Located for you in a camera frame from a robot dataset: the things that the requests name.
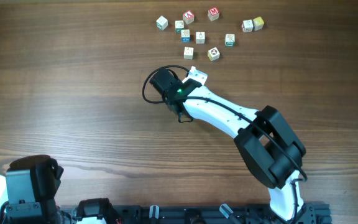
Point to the green Z block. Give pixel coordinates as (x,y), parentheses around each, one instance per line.
(179,26)

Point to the red A block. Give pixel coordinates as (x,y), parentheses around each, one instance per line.
(188,17)

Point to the red edged white block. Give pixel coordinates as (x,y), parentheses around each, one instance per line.
(247,25)

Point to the right grey clamp lever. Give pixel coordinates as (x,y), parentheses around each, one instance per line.
(226,211)

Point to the green edged block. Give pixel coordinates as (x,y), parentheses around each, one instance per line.
(229,40)
(162,23)

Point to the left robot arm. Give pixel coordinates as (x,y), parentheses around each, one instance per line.
(28,189)

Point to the red M block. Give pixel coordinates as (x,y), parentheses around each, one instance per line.
(213,13)

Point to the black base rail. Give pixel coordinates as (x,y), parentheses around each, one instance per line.
(256,213)

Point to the left grey clamp lever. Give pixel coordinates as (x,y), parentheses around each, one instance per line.
(154,212)

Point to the yellow edged red circle block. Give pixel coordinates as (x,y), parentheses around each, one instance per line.
(213,54)

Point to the green edged block far left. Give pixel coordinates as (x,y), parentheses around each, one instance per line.
(162,23)

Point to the green edged block right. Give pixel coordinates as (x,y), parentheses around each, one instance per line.
(229,40)

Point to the plain block with figure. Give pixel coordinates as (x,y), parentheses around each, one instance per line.
(200,37)

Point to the plain wooden block lower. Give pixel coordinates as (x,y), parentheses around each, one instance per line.
(188,53)

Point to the blue edged bee block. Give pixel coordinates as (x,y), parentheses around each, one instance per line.
(185,35)

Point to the grey clamp lever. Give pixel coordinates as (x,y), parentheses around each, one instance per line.
(226,211)
(154,212)

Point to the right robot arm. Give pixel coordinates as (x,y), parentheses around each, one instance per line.
(267,144)

